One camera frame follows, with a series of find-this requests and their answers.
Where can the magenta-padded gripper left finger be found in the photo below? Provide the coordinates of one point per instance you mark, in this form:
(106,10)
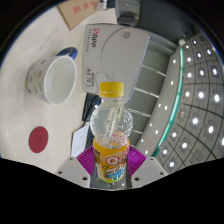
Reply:
(71,170)

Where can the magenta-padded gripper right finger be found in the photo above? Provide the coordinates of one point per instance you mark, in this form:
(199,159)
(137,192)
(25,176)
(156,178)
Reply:
(150,170)

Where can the yellow-capped clear drink bottle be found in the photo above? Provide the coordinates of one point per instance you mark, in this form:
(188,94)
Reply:
(111,116)

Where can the white paper sheet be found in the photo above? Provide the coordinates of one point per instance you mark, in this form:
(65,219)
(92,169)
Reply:
(79,140)

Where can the flat round red coaster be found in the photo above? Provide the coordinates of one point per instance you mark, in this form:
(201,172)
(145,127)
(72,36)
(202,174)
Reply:
(38,139)

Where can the black desk phone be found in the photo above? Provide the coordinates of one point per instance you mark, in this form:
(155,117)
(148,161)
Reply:
(89,105)

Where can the white patterned mug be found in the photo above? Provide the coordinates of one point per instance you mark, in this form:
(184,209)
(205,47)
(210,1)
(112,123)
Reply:
(60,81)

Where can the group of ceiling lights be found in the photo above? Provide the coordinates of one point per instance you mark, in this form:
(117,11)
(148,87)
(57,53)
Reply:
(201,95)

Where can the white paper ream box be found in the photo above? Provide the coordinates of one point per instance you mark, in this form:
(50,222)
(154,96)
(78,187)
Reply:
(115,56)

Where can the grey cabinet with monitor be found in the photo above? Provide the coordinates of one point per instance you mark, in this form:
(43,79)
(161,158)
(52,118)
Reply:
(128,13)

